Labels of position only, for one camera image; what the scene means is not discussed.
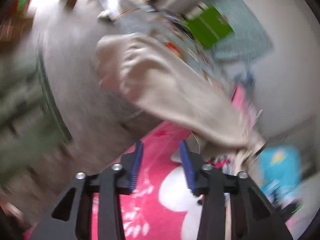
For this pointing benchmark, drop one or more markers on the teal floral hanging cloth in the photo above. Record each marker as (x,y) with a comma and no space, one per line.
(249,41)

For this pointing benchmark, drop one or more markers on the pink floral fleece blanket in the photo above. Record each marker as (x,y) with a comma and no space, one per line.
(157,207)

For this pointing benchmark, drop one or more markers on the grey patterned bed sheet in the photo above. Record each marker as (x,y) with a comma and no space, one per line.
(139,16)

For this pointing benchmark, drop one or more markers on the blue cartoon pillow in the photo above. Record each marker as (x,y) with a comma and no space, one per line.
(280,171)

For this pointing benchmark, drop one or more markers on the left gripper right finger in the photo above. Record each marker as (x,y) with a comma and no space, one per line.
(252,214)

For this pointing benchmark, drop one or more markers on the beige zip-up hooded jacket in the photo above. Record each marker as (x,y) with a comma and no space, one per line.
(152,78)

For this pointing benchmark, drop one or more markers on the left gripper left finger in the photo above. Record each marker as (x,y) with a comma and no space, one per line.
(90,206)

